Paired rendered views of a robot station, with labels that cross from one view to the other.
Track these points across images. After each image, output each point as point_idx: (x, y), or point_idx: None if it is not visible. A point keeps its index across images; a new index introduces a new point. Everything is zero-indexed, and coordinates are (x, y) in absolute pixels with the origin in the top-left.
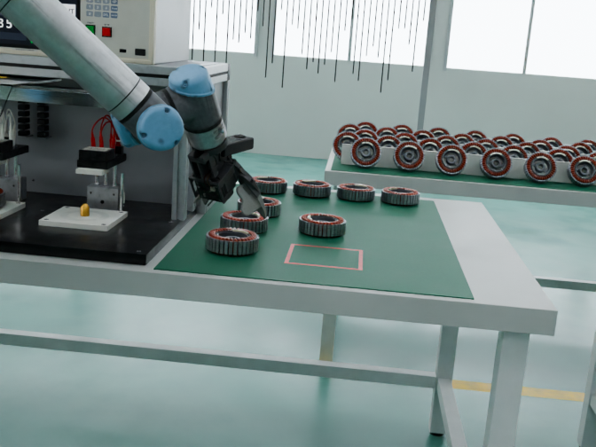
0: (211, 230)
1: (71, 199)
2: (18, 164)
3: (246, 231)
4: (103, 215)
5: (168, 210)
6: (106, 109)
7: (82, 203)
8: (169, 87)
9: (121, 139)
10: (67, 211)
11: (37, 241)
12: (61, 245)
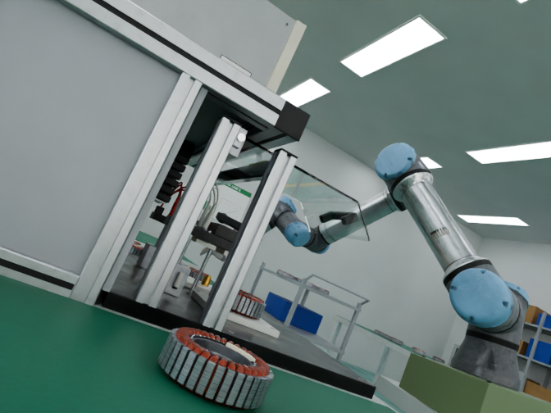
0: (196, 271)
1: (127, 265)
2: (211, 250)
3: (188, 266)
4: (194, 279)
5: (132, 256)
6: (336, 240)
7: (142, 269)
8: (293, 211)
9: (300, 243)
10: (200, 285)
11: (272, 318)
12: (267, 314)
